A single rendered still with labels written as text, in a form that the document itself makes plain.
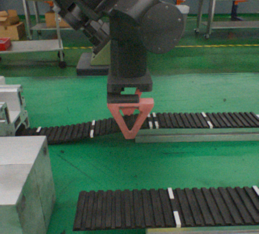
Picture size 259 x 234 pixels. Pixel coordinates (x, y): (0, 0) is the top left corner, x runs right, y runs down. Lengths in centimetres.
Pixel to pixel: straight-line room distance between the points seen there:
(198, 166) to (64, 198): 20
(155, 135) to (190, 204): 18
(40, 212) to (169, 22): 25
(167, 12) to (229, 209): 22
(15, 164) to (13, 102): 23
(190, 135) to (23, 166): 29
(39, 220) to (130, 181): 14
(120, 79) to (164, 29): 11
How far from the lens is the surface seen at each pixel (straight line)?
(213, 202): 32
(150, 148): 44
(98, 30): 88
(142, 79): 38
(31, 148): 29
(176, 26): 32
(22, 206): 26
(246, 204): 33
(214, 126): 46
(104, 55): 86
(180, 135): 46
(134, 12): 30
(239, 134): 49
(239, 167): 43
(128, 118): 47
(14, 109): 50
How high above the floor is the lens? 103
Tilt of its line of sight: 27 degrees down
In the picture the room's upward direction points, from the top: straight up
